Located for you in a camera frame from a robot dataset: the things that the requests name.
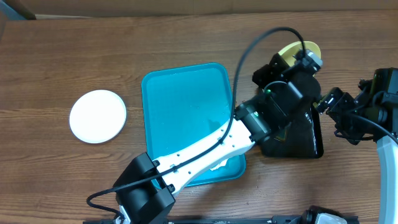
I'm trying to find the black rectangular tray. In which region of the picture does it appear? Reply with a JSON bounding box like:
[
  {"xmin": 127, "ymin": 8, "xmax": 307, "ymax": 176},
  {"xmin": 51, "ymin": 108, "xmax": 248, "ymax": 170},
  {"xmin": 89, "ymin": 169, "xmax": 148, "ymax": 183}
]
[{"xmin": 256, "ymin": 83, "xmax": 323, "ymax": 159}]

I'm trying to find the white soap smear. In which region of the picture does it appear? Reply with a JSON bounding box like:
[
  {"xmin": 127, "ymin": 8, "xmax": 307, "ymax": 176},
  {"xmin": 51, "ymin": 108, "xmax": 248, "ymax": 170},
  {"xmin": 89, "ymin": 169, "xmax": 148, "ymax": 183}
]
[{"xmin": 210, "ymin": 159, "xmax": 228, "ymax": 171}]

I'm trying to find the light green plate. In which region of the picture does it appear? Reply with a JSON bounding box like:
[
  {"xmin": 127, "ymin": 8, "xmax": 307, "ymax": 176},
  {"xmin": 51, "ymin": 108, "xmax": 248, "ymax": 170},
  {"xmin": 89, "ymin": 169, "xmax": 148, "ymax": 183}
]
[{"xmin": 278, "ymin": 41, "xmax": 323, "ymax": 76}]

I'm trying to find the white plate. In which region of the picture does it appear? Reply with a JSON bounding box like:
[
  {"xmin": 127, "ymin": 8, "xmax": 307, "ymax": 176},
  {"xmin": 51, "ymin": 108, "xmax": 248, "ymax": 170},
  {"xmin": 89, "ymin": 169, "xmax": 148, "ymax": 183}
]
[{"xmin": 69, "ymin": 90, "xmax": 127, "ymax": 144}]

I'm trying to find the teal plastic tray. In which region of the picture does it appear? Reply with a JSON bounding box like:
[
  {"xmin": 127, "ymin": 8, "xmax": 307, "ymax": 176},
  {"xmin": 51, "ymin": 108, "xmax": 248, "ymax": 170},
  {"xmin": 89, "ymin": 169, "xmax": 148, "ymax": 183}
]
[{"xmin": 142, "ymin": 63, "xmax": 250, "ymax": 191}]

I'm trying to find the green yellow sponge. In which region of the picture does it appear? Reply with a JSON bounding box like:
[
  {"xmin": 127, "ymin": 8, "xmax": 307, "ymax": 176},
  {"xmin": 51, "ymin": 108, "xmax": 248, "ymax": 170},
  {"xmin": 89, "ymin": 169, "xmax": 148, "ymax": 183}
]
[{"xmin": 275, "ymin": 129, "xmax": 287, "ymax": 142}]

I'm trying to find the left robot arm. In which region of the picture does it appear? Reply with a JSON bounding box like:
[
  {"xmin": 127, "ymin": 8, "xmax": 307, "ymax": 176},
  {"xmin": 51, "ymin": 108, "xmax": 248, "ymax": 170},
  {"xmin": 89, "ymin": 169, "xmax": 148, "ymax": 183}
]
[{"xmin": 113, "ymin": 50, "xmax": 323, "ymax": 223}]

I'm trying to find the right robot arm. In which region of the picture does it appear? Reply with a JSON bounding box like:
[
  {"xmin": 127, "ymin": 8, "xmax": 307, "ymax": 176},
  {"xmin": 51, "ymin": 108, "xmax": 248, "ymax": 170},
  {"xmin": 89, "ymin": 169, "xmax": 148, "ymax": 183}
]
[{"xmin": 316, "ymin": 67, "xmax": 397, "ymax": 223}]

